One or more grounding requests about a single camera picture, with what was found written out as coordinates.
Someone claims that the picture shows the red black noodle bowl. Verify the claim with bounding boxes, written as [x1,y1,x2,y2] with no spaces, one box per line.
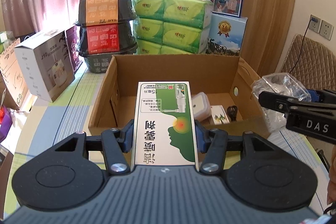
[78,22,137,57]

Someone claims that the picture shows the purple gift box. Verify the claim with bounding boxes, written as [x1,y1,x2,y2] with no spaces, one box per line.
[65,25,83,73]

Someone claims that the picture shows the clear blister pack bag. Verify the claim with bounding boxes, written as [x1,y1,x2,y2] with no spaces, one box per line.
[252,73,311,132]

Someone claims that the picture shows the black power cable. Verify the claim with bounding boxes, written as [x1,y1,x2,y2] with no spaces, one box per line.
[287,18,318,75]

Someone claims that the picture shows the green tissue pack stack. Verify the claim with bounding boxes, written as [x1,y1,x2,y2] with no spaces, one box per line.
[133,0,212,55]

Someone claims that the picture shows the open kraft cardboard box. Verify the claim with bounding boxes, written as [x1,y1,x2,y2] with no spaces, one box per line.
[1,38,37,112]

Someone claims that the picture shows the brown cardboard box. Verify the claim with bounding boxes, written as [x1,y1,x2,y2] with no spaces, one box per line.
[88,54,270,138]

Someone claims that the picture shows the white appliance box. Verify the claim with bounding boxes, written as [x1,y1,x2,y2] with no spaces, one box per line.
[14,30,75,102]

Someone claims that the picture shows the white square night light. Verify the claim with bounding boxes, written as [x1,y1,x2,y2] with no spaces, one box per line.
[192,92,211,122]

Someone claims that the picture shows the green white spray box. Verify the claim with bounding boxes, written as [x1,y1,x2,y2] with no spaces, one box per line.
[131,81,199,169]

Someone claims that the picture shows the wall power socket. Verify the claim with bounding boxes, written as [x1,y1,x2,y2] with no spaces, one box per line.
[309,15,321,33]

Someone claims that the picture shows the white long ointment box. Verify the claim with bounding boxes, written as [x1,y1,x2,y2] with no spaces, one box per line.
[211,105,230,125]

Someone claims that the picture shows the brown quilted chair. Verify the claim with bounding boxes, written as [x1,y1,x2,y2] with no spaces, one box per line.
[280,34,336,90]

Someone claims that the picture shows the orange black noodle bowl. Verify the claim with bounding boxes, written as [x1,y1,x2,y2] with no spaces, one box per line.
[76,0,137,27]

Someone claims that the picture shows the blue cow milk box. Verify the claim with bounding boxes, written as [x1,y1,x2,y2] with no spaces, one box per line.
[206,13,248,56]

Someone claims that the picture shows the black audio cable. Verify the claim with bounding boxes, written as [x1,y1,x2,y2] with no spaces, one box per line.
[226,105,240,122]

